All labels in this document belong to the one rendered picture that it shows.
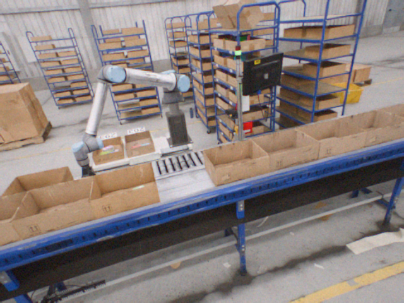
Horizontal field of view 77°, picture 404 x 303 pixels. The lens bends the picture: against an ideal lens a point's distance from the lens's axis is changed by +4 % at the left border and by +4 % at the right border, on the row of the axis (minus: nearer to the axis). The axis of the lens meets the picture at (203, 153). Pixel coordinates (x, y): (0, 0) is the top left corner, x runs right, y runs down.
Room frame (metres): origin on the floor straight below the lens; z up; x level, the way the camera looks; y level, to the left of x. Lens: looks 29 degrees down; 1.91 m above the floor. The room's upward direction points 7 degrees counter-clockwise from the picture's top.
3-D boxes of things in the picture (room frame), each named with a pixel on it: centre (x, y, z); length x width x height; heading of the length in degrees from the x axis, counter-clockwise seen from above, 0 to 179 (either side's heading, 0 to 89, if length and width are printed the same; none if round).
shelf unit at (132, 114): (5.55, 1.33, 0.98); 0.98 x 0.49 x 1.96; 100
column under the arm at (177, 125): (2.48, 0.24, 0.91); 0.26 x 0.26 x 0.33; 13
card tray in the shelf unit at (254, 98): (3.04, -0.62, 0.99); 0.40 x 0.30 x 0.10; 10
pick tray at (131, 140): (2.42, 0.67, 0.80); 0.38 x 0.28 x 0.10; 15
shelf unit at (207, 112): (4.71, -0.27, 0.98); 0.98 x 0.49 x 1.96; 11
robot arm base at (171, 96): (2.47, 0.25, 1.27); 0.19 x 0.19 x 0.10
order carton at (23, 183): (1.69, 1.31, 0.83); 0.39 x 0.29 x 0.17; 102
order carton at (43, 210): (1.26, 0.91, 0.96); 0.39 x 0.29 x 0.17; 103
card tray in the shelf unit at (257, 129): (3.04, -0.62, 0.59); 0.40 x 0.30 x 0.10; 11
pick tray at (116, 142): (2.35, 0.98, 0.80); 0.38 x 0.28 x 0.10; 15
